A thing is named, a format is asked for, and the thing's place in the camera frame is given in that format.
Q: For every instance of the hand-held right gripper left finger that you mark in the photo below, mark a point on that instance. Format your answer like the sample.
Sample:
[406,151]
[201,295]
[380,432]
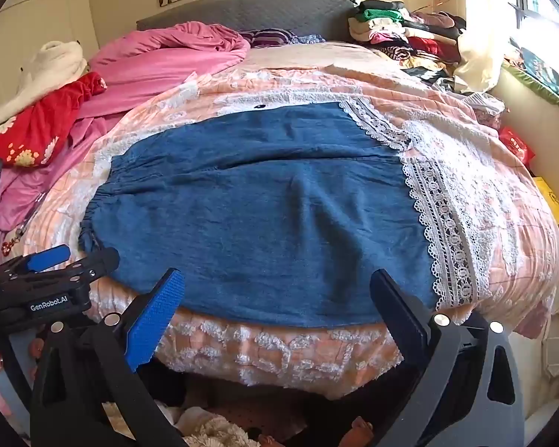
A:
[153,321]

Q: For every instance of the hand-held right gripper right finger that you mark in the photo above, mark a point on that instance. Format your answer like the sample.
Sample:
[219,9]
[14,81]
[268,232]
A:
[400,316]

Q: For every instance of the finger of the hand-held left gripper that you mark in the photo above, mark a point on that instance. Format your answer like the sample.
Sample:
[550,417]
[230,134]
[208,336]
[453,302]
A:
[88,267]
[49,258]

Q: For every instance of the blue denim pants lace trim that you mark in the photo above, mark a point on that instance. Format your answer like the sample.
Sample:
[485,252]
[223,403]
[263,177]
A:
[261,219]

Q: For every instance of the peach patterned blanket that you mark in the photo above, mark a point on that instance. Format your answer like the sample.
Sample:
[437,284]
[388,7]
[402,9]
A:
[307,351]

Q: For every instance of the beige fluffy garment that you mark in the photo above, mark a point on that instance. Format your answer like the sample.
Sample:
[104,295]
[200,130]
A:
[214,430]

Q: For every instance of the red floral garment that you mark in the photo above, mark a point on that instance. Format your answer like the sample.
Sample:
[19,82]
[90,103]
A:
[42,121]

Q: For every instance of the yellow box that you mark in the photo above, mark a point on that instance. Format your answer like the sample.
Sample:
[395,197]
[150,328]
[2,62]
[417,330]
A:
[552,200]

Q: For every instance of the white fleece garment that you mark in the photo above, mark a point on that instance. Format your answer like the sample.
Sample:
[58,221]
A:
[51,60]

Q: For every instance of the red packet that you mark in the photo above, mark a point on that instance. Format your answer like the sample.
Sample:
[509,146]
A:
[517,146]

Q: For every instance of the pink duvet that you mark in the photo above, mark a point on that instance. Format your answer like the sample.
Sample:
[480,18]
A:
[167,56]

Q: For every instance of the white wardrobe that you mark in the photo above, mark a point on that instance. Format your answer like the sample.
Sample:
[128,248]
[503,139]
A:
[37,9]

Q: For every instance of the green window seat mat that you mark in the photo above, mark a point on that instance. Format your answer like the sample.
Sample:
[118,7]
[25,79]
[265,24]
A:
[535,95]

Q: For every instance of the cream curtain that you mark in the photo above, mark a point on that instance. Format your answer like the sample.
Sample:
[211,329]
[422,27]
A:
[480,56]

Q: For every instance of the dark green printed cushion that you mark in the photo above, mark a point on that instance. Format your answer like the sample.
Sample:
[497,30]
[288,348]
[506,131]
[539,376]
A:
[542,72]

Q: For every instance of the pile of folded clothes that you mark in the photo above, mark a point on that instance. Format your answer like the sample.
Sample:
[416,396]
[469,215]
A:
[400,32]

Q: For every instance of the purple striped cloth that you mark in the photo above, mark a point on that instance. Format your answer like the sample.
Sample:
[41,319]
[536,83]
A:
[270,37]

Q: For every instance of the grey padded headboard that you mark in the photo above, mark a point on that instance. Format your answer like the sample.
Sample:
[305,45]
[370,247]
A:
[261,9]

